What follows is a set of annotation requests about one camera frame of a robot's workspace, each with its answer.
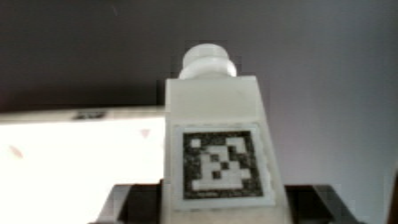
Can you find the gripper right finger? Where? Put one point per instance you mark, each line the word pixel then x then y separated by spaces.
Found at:
pixel 316 205

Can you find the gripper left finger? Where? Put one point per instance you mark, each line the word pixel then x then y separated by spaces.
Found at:
pixel 131 205

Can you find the white square tabletop tray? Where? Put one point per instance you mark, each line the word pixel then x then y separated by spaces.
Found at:
pixel 71 152

